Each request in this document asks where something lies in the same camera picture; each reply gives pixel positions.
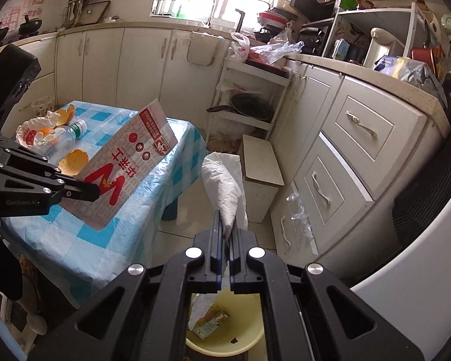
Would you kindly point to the white countertop shelf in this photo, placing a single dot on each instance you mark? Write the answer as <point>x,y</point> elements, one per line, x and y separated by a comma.
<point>383,17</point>

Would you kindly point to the clear plastic wrap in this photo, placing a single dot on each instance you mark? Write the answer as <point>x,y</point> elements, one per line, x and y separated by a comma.
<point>300,214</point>

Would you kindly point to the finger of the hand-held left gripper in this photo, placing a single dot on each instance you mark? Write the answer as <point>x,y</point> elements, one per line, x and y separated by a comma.
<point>75,194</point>
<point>26,161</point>

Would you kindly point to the red and white paper bag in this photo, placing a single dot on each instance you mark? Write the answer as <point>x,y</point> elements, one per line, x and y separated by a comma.
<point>135,150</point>

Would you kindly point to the person's left forearm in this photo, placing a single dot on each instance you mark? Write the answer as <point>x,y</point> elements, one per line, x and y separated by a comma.
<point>5,270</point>

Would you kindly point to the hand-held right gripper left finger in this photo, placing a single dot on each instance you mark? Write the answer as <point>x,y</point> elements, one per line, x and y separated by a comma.
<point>217,235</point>

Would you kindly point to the red wall poster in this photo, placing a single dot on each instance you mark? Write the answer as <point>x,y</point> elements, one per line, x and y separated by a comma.
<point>22,5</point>

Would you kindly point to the white thermos jug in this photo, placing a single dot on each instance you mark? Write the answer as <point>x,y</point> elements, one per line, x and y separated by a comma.
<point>377,47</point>

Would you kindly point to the stack of pots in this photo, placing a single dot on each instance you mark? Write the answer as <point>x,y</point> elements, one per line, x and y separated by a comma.
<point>276,17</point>

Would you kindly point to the black frying pan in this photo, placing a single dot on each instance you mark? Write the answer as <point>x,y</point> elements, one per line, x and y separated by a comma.
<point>251,107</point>

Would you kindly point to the silver foil bag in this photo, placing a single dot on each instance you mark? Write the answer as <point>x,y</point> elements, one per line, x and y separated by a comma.
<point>409,69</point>

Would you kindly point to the small orange peel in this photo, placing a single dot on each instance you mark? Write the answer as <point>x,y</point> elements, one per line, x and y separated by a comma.
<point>65,114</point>

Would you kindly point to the clear plastic bottle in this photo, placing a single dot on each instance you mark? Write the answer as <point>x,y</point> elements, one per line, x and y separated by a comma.
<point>58,139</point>

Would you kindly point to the crumpled snack wrapper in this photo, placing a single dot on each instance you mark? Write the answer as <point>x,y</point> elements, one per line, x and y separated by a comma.
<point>210,321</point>

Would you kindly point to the floral white basket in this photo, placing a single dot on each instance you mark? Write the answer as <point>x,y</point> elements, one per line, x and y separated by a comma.
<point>43,107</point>

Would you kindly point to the large orange peel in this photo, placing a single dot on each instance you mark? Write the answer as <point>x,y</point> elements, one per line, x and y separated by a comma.
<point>73,161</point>

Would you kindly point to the white paper napkin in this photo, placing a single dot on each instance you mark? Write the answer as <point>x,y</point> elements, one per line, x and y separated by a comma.
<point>223,184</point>

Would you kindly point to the clear plastic bag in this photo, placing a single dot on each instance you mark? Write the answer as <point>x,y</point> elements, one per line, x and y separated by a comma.
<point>278,50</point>

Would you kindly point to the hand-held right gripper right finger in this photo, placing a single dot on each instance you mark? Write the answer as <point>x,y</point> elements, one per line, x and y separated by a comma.
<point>244,267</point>

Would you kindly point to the yellow plastic basin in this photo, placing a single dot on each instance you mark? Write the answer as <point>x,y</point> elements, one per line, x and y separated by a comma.
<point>240,323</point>

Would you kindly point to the black wok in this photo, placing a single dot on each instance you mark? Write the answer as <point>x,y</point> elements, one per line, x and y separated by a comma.
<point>30,24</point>

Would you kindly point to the white shelf rack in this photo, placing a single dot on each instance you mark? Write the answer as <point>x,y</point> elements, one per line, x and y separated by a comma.
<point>255,79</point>

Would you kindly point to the white plastic bag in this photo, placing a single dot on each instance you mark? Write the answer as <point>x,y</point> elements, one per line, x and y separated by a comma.
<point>239,47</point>

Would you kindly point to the wooden cutting board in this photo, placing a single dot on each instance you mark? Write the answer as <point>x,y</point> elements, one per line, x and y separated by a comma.
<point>96,12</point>

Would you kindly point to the blue checked plastic tablecloth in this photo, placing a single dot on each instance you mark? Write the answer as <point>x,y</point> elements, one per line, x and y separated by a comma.
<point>146,203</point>

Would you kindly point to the white food wrapper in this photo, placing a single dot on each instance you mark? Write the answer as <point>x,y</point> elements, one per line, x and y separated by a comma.
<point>30,129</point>

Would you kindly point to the metal faucet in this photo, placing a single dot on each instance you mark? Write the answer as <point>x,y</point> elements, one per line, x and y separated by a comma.
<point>210,11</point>

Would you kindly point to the white drawer cabinet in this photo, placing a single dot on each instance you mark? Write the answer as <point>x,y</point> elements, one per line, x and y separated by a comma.
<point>360,128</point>

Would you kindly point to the white base cabinet row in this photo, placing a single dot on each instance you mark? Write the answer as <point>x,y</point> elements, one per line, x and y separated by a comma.
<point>142,64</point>

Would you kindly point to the beige step stool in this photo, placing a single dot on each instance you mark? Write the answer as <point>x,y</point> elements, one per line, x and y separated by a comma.
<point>261,165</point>

